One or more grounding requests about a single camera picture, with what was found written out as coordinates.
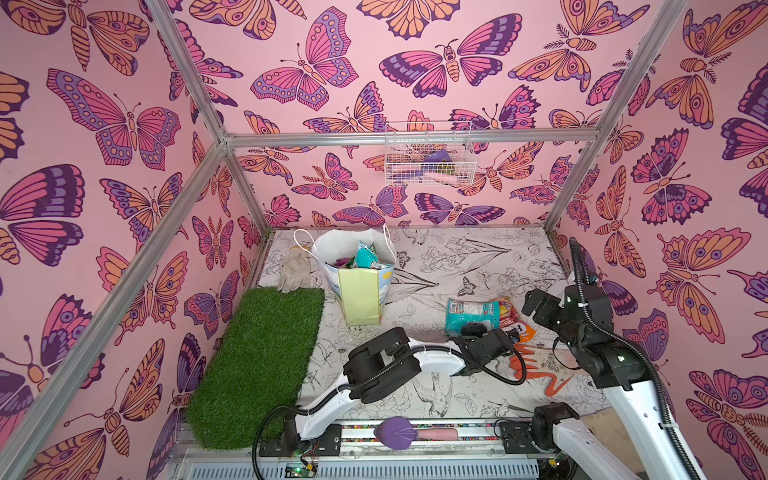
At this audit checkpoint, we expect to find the small teal mint bag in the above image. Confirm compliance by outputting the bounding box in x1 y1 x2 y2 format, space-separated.
444 298 501 337

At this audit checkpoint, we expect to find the orange Fox's fruits bag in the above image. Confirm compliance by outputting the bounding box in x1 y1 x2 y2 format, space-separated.
497 297 536 342

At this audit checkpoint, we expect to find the teal mint candy bag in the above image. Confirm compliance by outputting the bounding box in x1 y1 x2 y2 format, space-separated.
353 241 385 270

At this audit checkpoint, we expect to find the white paper bag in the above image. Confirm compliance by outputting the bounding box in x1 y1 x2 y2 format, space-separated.
293 225 399 326

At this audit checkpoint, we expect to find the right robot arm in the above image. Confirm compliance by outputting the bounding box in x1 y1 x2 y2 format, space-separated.
522 239 705 479

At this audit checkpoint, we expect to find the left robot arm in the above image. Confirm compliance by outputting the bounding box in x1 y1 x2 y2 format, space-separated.
251 327 528 479

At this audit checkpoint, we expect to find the red coated garden glove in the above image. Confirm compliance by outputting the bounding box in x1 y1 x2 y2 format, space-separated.
509 345 576 397

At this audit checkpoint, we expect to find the purple tool in basket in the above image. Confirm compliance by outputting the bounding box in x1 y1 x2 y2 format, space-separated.
424 150 453 164

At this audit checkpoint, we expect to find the grey work glove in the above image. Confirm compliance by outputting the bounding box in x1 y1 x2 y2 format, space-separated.
277 247 311 294

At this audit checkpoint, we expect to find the green artificial grass mat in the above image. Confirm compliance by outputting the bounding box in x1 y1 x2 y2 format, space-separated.
186 287 326 450

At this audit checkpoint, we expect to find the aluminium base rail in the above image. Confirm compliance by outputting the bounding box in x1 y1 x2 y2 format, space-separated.
163 418 579 479

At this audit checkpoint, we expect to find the purple trowel pink handle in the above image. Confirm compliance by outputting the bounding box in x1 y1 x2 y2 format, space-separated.
374 417 459 451

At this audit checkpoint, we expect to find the white wire basket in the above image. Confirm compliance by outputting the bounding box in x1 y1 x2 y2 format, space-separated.
382 127 477 189

